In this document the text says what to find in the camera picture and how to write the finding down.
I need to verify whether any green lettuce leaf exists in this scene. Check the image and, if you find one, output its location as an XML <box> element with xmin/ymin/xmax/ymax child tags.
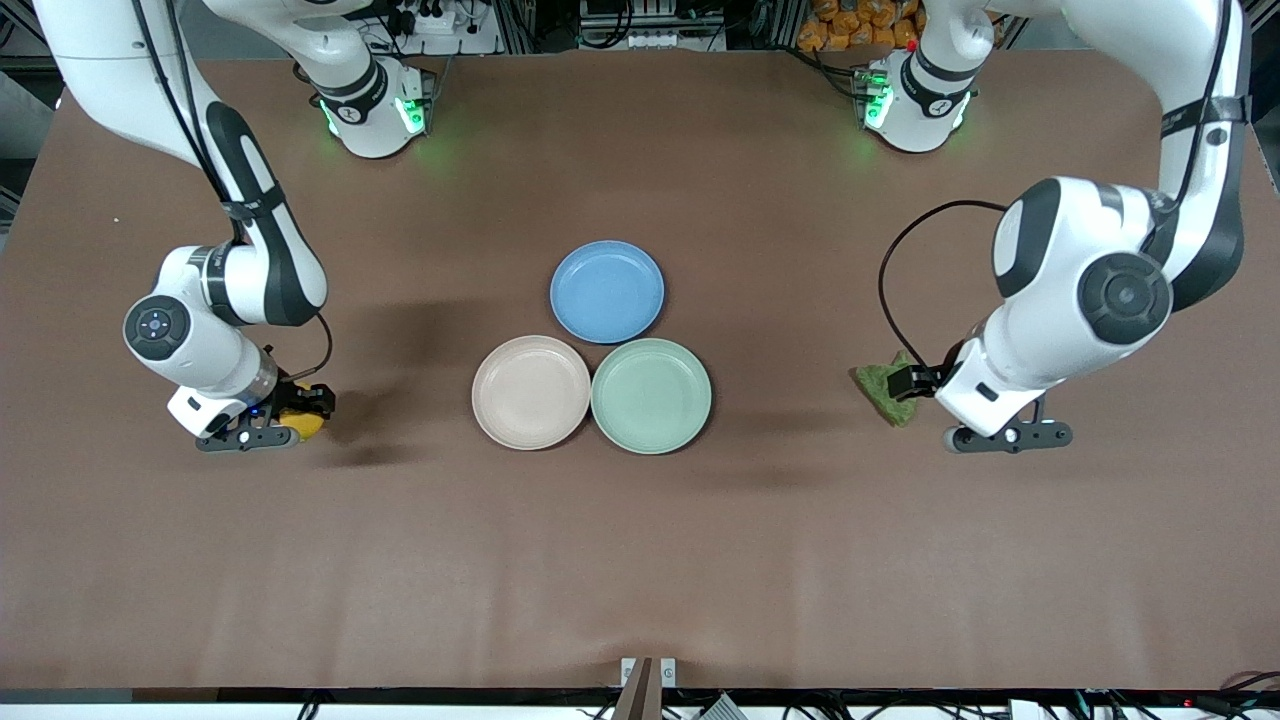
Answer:
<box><xmin>852</xmin><ymin>350</ymin><xmax>923</xmax><ymax>429</ymax></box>

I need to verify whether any yellow lemon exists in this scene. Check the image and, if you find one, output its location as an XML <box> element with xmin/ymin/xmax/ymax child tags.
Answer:
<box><xmin>278</xmin><ymin>383</ymin><xmax>327</xmax><ymax>442</ymax></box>

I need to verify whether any beige pink plate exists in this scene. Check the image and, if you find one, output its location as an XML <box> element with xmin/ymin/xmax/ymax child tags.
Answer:
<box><xmin>471</xmin><ymin>335</ymin><xmax>592</xmax><ymax>451</ymax></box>

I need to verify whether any light green plate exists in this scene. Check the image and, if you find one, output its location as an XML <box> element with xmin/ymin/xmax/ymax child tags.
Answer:
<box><xmin>590</xmin><ymin>338</ymin><xmax>713</xmax><ymax>456</ymax></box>

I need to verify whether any blue plate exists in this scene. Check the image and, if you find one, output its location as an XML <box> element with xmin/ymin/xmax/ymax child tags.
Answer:
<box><xmin>549</xmin><ymin>240</ymin><xmax>666</xmax><ymax>345</ymax></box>

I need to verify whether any bag of orange fruits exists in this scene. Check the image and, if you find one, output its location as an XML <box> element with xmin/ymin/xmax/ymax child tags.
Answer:
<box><xmin>797</xmin><ymin>0</ymin><xmax>921</xmax><ymax>53</ymax></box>

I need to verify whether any white power strip with plugs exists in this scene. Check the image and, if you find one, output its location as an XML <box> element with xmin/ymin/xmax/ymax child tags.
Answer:
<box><xmin>385</xmin><ymin>0</ymin><xmax>501</xmax><ymax>57</ymax></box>

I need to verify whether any white electronics rack unit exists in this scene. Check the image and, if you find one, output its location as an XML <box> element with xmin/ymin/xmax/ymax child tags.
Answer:
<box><xmin>578</xmin><ymin>0</ymin><xmax>728</xmax><ymax>51</ymax></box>

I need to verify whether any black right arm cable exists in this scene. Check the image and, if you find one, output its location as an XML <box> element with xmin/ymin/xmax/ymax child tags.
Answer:
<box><xmin>130</xmin><ymin>0</ymin><xmax>334</xmax><ymax>379</ymax></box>

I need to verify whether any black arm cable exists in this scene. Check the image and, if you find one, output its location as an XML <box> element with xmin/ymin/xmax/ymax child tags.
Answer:
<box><xmin>878</xmin><ymin>0</ymin><xmax>1236</xmax><ymax>373</ymax></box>
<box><xmin>130</xmin><ymin>0</ymin><xmax>334</xmax><ymax>379</ymax></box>

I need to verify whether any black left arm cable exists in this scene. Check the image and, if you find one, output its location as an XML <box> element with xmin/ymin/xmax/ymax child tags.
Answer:
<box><xmin>878</xmin><ymin>0</ymin><xmax>1236</xmax><ymax>373</ymax></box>

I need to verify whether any metal bracket at table edge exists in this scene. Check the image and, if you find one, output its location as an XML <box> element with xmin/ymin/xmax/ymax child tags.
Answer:
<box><xmin>620</xmin><ymin>657</ymin><xmax>678</xmax><ymax>720</ymax></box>

